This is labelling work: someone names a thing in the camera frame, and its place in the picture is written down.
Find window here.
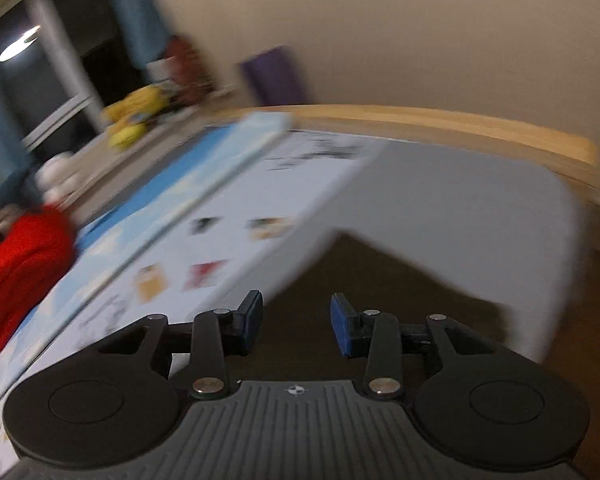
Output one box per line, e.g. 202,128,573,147
0,0,146,161

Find red cushion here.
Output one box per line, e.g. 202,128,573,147
164,34,208,86

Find yellow round plush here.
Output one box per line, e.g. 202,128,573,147
101,85,170,124

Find light blue patterned blanket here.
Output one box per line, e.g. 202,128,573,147
0,111,297,423

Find olive corduroy pants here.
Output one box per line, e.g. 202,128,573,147
257,231,512,386

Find window sill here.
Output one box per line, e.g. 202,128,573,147
22,82,241,221

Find blue shark plush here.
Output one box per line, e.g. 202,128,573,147
0,162,43,213

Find white seal plush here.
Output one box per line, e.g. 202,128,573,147
34,151,78,206

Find red fleece blanket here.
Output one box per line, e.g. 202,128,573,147
0,206,79,357

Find purple board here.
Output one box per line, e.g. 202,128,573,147
239,46,310,109

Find blue curtain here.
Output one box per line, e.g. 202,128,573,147
0,55,38,196
105,0,173,70

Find wooden bed frame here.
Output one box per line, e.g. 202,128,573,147
215,104,600,208

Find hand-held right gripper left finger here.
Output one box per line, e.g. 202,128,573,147
96,289,265,402

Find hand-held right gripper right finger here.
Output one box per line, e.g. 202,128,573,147
330,292,483,402

